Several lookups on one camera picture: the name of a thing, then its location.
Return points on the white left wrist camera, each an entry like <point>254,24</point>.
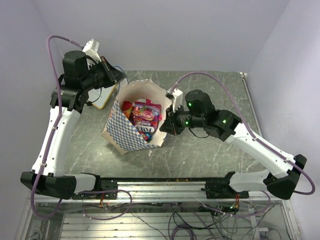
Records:
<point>91,49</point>

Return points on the yellow framed whiteboard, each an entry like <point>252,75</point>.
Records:
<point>99,97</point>

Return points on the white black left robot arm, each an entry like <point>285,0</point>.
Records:
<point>84,70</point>

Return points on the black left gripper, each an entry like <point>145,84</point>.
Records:
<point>113,77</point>

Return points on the orange snack packet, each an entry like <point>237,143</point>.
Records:
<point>127,107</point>

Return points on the aluminium rail frame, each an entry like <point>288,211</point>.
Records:
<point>114,208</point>

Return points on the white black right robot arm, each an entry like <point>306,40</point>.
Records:
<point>283,170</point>

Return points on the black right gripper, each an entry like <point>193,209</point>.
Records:
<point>170,124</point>

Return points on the checkered blue paper bag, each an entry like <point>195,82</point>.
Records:
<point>120,132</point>

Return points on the purple Fox's berries candy bag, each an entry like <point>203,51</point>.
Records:
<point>145,116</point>

